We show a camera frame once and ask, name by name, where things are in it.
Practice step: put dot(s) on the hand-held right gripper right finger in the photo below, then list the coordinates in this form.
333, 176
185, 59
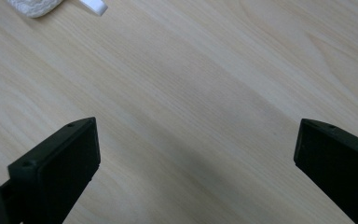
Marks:
338, 168

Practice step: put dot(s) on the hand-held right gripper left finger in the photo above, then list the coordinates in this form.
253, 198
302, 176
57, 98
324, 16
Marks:
59, 168

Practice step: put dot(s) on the white cloth with arrow print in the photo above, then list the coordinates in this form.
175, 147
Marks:
35, 6

